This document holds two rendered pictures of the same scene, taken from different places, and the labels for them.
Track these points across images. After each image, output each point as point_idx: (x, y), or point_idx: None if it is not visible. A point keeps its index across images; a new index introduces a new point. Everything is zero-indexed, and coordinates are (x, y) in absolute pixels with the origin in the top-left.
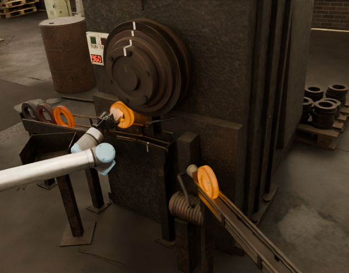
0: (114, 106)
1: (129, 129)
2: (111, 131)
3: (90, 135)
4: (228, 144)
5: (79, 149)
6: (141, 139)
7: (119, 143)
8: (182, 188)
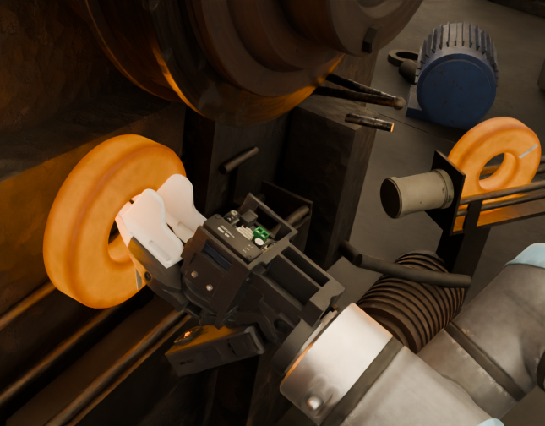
0: (109, 195)
1: (56, 311)
2: None
3: (400, 345)
4: (362, 73)
5: (501, 423)
6: (149, 291)
7: (137, 393)
8: (402, 272)
